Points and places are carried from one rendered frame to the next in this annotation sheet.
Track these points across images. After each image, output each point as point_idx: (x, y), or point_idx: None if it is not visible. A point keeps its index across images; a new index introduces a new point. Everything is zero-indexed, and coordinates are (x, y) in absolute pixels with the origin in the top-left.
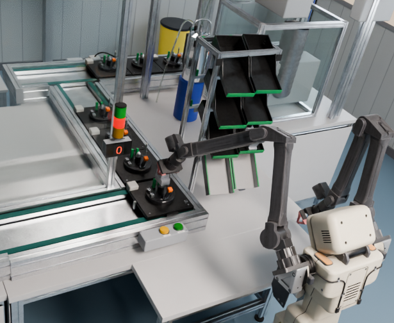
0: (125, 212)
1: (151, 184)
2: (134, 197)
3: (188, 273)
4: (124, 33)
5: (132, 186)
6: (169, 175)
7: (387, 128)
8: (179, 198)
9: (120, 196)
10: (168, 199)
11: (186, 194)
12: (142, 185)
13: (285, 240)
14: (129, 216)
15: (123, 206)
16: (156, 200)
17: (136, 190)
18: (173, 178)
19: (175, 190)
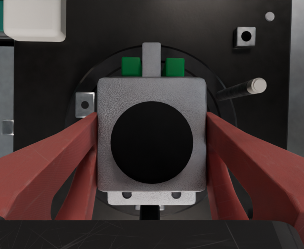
0: None
1: (154, 24)
2: (15, 102)
3: None
4: None
5: (21, 27)
6: (243, 91)
7: None
8: (240, 184)
9: None
10: (166, 206)
11: (301, 155)
12: (101, 19)
13: None
14: None
15: None
16: (97, 188)
17: (52, 45)
18: None
19: (253, 118)
